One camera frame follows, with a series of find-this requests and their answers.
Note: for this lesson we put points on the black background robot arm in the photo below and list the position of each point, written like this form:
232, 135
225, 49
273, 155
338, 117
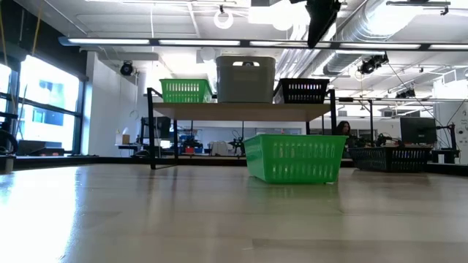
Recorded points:
384, 139

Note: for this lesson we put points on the black computer monitor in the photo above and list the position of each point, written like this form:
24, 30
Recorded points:
418, 129

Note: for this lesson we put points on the silver ventilation duct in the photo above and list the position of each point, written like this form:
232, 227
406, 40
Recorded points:
343, 62

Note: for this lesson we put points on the person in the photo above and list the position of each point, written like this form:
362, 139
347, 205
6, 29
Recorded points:
343, 128

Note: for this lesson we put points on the black wall-mounted camera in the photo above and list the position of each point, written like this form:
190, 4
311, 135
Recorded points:
126, 68

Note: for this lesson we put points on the black low box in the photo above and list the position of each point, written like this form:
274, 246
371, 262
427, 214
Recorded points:
40, 148

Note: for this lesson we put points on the green slotted plastic basket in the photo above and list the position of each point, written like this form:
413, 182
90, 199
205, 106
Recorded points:
256, 160
186, 91

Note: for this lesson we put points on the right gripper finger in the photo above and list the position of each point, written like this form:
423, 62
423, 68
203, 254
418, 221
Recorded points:
321, 18

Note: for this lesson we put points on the black ceiling track fixture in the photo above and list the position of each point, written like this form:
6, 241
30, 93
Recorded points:
417, 3

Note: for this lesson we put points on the long ceiling light bar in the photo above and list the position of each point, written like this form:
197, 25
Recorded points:
197, 42

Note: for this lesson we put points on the black equipment stand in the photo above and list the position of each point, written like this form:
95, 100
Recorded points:
446, 156

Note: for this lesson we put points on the small cardboard box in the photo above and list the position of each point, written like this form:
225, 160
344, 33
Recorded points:
125, 139

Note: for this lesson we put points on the black aluminium rig frame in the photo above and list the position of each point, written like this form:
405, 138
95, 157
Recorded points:
109, 160

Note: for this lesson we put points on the dark background monitor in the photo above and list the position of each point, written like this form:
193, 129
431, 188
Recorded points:
157, 128

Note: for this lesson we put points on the wooden shelf with black frame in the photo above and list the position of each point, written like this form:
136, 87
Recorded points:
241, 111

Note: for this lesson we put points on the black ceiling camera rig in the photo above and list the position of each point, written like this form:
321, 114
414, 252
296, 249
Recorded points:
373, 64

